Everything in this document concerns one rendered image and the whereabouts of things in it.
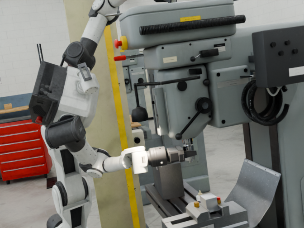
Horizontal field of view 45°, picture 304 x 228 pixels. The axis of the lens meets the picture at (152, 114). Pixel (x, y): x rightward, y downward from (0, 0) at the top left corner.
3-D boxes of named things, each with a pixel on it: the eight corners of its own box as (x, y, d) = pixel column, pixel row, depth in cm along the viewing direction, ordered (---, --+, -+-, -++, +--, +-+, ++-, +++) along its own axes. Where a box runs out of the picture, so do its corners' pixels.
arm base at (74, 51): (58, 64, 176) (79, 65, 173) (64, 40, 179) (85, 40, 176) (72, 76, 190) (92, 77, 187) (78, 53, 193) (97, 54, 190)
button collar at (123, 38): (123, 49, 152) (121, 35, 151) (121, 50, 158) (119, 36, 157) (128, 49, 153) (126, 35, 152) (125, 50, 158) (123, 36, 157)
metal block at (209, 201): (207, 213, 152) (205, 199, 151) (201, 208, 158) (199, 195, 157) (218, 210, 153) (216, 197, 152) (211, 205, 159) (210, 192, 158)
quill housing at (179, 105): (176, 144, 155) (166, 68, 150) (161, 135, 175) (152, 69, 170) (216, 135, 160) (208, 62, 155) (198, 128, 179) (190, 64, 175)
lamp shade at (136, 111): (128, 121, 158) (126, 107, 157) (141, 118, 162) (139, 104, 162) (139, 122, 152) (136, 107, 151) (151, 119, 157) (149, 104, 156)
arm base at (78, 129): (54, 156, 162) (41, 139, 155) (57, 136, 172) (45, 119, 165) (85, 147, 160) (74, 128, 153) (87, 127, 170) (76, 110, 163)
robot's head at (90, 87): (81, 98, 165) (86, 87, 158) (73, 79, 168) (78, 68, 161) (94, 96, 168) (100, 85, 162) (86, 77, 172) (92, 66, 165)
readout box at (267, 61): (269, 88, 133) (264, 30, 130) (255, 87, 141) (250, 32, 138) (315, 80, 138) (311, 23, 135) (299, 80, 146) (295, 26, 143)
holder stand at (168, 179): (163, 200, 194) (158, 164, 191) (154, 187, 215) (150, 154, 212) (185, 196, 196) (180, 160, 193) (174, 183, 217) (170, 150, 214)
